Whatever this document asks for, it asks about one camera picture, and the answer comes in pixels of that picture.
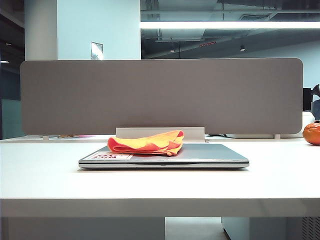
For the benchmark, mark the long ceiling light strip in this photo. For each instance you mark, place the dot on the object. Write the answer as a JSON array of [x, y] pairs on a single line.
[[225, 25]]

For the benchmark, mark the silver framed wall sign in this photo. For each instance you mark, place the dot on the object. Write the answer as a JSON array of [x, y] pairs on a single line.
[[97, 50]]

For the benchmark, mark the grey fabric desk divider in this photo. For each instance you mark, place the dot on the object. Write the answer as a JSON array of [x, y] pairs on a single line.
[[160, 95]]

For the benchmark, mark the orange round fruit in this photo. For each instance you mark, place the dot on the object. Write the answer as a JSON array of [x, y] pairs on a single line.
[[312, 133]]

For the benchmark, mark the silver Dell laptop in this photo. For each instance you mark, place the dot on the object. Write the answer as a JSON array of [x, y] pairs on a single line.
[[207, 156]]

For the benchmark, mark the black ceiling spotlight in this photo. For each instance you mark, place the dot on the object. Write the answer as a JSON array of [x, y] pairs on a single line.
[[242, 47]]

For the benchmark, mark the white red laptop sticker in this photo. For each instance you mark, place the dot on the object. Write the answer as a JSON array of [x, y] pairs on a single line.
[[112, 157]]

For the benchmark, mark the white building column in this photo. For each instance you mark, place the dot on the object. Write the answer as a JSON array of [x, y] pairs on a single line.
[[41, 30]]

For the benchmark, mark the dark grey background figure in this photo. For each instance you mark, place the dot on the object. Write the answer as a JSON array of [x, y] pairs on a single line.
[[317, 105]]

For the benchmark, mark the black computer monitor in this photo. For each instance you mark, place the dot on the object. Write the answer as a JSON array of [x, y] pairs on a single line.
[[307, 99]]

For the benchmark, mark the orange cloth rag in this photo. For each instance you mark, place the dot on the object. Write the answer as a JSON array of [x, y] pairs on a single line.
[[147, 145]]

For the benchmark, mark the white divider bracket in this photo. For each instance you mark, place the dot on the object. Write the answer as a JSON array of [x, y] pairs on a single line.
[[45, 137], [277, 136]]

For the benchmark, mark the red ceiling sign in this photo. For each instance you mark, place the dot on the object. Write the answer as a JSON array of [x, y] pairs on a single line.
[[207, 44]]

